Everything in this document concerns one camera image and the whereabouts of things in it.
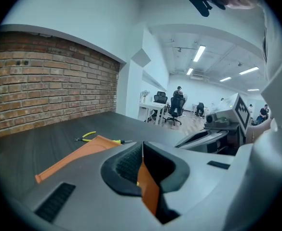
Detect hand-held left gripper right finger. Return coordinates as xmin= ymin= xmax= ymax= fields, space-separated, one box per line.
xmin=142 ymin=141 xmax=252 ymax=226

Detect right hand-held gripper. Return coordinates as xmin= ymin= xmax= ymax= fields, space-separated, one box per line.
xmin=174 ymin=92 xmax=252 ymax=156

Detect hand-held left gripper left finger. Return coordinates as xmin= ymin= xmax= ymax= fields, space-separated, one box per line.
xmin=22 ymin=141 xmax=161 ymax=231

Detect orange cardboard box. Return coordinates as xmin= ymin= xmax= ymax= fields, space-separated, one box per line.
xmin=34 ymin=135 xmax=161 ymax=217

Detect person's right forearm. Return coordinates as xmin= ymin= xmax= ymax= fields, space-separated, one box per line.
xmin=246 ymin=118 xmax=275 ymax=144

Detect black office chair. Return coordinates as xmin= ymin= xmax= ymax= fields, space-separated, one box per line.
xmin=151 ymin=90 xmax=168 ymax=120
xmin=164 ymin=96 xmax=187 ymax=126

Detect standing floor fan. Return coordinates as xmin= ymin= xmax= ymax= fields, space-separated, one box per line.
xmin=182 ymin=93 xmax=189 ymax=112

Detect white flower vase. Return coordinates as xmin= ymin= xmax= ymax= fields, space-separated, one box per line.
xmin=141 ymin=90 xmax=151 ymax=104

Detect ceiling strip lights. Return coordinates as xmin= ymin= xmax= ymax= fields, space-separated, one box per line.
xmin=186 ymin=45 xmax=260 ymax=92

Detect person's grey shirt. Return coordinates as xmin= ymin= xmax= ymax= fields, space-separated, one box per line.
xmin=260 ymin=3 xmax=282 ymax=132

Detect grey gripper camera module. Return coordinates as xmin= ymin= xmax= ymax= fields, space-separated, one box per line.
xmin=205 ymin=113 xmax=228 ymax=129

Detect yellow handled pliers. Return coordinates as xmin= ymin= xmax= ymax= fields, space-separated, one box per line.
xmin=74 ymin=131 xmax=97 ymax=143

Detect yellow handled screwdriver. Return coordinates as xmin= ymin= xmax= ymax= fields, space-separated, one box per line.
xmin=111 ymin=139 xmax=133 ymax=145

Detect grey diamond wall panel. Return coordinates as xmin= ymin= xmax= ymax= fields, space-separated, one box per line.
xmin=131 ymin=48 xmax=152 ymax=68

